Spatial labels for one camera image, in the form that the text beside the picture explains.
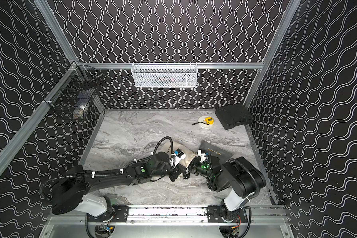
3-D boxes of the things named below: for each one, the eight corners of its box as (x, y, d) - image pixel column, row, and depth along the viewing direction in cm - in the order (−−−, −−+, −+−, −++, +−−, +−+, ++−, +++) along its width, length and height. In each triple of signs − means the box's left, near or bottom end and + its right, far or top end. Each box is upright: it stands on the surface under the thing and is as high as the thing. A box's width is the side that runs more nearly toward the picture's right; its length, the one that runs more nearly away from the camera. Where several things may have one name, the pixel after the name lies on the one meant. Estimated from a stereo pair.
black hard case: (224, 130, 111) (226, 125, 106) (214, 113, 122) (216, 108, 117) (252, 124, 115) (255, 119, 110) (240, 108, 126) (242, 103, 121)
